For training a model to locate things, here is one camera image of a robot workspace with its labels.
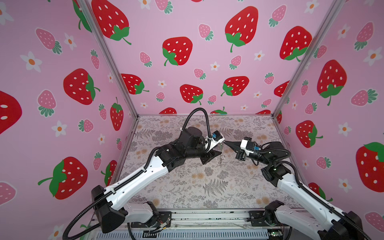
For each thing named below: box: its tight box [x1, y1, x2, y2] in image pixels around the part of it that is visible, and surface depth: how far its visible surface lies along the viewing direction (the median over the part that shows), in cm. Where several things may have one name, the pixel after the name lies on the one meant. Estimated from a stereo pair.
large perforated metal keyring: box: [217, 142, 225, 166], surface depth 67 cm
